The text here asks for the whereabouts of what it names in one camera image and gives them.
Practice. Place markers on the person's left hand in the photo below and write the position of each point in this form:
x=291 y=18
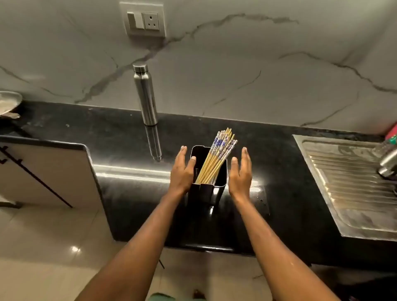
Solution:
x=180 y=176

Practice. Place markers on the person's right hand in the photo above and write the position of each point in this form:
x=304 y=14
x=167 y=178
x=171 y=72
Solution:
x=240 y=183

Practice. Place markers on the person's right thumb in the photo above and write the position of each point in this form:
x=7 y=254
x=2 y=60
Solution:
x=234 y=165

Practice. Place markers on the person's left thumb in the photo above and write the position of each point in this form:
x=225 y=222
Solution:
x=191 y=164

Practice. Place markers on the person's left forearm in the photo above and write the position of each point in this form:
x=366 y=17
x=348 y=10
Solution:
x=139 y=251

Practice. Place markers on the person's right forearm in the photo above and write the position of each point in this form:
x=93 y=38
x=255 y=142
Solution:
x=276 y=251

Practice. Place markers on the bunch of patterned bamboo chopsticks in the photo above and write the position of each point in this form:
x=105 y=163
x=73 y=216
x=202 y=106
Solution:
x=215 y=158

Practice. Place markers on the black chopstick holder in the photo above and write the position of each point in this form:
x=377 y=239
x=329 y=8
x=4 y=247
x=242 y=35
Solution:
x=207 y=193

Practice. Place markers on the stainless steel water bottle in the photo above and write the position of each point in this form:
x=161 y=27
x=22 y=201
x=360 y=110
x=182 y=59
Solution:
x=145 y=93

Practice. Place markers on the stainless steel sink drainboard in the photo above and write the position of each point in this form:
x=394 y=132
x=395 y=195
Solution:
x=350 y=192

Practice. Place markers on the cream cabinet door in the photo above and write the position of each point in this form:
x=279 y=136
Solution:
x=59 y=173

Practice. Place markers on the person's green clothing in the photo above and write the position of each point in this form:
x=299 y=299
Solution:
x=160 y=297

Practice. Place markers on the steel sink faucet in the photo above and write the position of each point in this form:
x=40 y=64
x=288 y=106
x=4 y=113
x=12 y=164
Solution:
x=389 y=164

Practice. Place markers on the red packet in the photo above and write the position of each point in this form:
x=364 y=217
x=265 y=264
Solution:
x=392 y=131

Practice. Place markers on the steel plate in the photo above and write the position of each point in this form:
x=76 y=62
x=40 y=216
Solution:
x=7 y=104

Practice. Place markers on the white wall switch socket plate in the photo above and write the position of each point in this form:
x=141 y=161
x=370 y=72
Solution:
x=144 y=20

